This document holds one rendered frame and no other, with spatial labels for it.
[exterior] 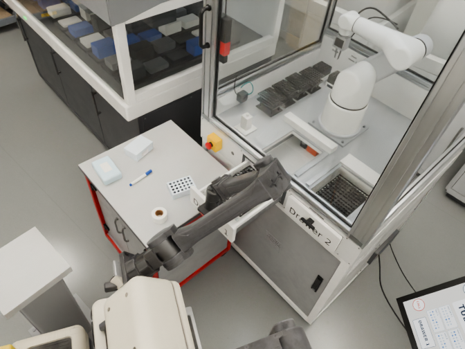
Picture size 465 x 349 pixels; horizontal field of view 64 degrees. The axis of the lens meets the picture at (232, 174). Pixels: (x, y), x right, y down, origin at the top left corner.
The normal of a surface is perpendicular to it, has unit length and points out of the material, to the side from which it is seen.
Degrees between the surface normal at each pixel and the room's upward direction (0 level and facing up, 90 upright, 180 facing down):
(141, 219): 0
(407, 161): 90
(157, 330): 42
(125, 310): 48
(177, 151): 0
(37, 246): 0
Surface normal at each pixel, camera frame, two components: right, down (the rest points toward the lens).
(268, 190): -0.14, 0.26
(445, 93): -0.74, 0.47
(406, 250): 0.08, -0.65
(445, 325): -0.71, -0.44
